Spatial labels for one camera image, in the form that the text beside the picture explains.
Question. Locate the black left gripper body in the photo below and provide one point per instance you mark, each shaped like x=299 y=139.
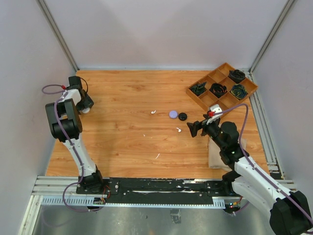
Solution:
x=85 y=103

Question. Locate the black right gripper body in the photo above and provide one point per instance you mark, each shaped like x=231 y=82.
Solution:
x=210 y=129

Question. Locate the purple earbud charging case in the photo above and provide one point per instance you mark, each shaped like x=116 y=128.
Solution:
x=173 y=114

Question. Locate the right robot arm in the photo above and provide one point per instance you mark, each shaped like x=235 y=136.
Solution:
x=288 y=212

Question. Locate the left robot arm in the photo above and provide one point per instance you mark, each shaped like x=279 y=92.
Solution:
x=65 y=125

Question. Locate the white round charging case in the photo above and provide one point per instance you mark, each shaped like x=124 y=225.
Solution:
x=85 y=111

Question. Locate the beige folded cloth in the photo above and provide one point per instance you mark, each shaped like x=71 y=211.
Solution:
x=214 y=158

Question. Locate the black orange rolled tie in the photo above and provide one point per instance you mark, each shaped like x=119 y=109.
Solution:
x=218 y=89

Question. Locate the dark green rolled tie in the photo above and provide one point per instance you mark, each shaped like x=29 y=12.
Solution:
x=198 y=89

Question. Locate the wooden compartment tray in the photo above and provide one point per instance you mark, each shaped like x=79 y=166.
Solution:
x=220 y=75

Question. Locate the blue yellow rolled tie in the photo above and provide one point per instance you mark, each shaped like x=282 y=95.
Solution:
x=238 y=91

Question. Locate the black dotted rolled tie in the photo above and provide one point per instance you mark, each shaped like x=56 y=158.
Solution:
x=237 y=76

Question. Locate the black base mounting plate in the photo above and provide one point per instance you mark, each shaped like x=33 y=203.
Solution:
x=158 y=191

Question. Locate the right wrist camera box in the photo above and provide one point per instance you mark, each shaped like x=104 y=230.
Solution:
x=214 y=113

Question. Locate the aluminium frame rail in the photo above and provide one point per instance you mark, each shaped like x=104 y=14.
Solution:
x=57 y=33

